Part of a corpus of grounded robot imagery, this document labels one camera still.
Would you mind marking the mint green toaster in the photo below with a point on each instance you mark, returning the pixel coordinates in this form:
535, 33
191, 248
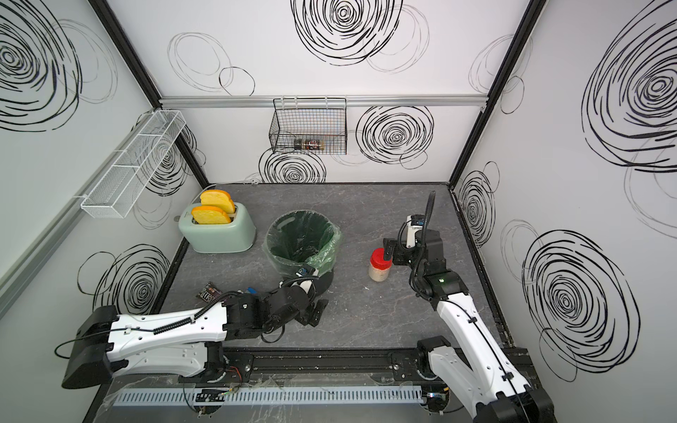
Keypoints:
235, 237

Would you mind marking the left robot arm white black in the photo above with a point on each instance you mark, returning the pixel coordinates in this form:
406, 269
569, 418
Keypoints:
187, 343

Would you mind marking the oatmeal jar clear plastic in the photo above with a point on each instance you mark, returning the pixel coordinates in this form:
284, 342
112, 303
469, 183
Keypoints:
379, 271

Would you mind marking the aluminium wall rail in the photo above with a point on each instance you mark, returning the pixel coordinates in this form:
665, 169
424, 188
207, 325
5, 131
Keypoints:
364, 100

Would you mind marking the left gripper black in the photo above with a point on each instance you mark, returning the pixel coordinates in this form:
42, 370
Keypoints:
308, 316

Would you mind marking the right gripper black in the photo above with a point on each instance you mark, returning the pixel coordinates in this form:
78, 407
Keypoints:
390, 248

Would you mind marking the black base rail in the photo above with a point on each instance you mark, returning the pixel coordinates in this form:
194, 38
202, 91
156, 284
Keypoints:
240, 364

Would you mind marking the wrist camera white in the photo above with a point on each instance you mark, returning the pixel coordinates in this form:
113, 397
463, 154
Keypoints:
414, 225
306, 278

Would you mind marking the black wire wall basket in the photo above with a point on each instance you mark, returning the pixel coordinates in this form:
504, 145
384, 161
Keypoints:
328, 124

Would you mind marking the white wire wall shelf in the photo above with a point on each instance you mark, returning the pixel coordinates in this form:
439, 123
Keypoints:
148, 162

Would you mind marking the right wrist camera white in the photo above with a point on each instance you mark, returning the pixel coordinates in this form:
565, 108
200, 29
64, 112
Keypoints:
414, 225

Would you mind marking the grey slotted cable duct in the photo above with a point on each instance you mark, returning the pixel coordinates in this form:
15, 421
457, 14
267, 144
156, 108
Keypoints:
341, 395

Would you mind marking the toast slice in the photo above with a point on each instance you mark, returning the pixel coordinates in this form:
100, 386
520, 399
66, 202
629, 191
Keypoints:
210, 215
218, 198

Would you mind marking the red jar lid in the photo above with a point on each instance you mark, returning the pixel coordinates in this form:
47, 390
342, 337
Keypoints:
378, 261

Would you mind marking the rear toast slice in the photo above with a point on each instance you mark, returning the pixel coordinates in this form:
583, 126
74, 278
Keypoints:
218, 198

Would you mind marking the front toast slice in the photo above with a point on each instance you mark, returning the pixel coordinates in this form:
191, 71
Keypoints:
210, 215

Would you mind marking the purple candy bar wrapper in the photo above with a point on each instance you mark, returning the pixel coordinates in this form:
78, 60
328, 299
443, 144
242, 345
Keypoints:
209, 293

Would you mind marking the small jar in basket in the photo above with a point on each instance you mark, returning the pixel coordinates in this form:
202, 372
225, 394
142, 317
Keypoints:
308, 145

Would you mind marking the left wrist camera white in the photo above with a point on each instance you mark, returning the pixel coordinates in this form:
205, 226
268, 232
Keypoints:
306, 278

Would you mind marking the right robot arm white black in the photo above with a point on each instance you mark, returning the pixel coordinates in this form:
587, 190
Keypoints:
477, 372

